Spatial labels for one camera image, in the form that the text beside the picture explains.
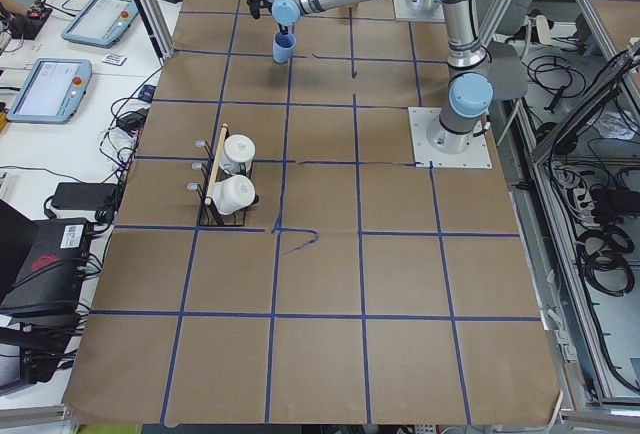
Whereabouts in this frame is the white mug far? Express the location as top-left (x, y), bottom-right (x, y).
top-left (220, 134), bottom-right (256, 175)

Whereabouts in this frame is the blue plastic cup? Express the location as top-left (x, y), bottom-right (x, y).
top-left (272, 32), bottom-right (296, 64)

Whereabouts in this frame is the black power adapter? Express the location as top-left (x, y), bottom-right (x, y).
top-left (43, 182), bottom-right (117, 219)

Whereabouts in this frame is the lower teach pendant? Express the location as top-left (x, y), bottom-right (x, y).
top-left (7, 58), bottom-right (93, 124)

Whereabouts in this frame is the white mug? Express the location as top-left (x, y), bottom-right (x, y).
top-left (213, 174), bottom-right (259, 215)
top-left (220, 134), bottom-right (256, 175)

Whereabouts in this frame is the wooden rack rod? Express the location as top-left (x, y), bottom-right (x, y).
top-left (204, 123), bottom-right (229, 206)

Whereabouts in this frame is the white mug near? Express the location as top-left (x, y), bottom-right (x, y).
top-left (213, 174), bottom-right (259, 215)

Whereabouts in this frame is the aluminium frame post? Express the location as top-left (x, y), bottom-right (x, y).
top-left (133, 0), bottom-right (175, 60)

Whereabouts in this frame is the black computer box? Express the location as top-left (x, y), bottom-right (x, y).
top-left (1, 202), bottom-right (93, 318)

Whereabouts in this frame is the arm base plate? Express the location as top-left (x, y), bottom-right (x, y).
top-left (408, 107), bottom-right (492, 169)
top-left (393, 0), bottom-right (444, 23)

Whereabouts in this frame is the upper teach pendant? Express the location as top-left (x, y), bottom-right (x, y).
top-left (61, 0), bottom-right (139, 48)

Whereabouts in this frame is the teach pendant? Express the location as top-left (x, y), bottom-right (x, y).
top-left (7, 58), bottom-right (93, 124)
top-left (61, 0), bottom-right (139, 48)

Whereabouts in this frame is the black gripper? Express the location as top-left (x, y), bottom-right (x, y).
top-left (247, 0), bottom-right (263, 19)

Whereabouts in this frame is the black wire cup rack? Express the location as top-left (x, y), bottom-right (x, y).
top-left (187, 128), bottom-right (260, 227)

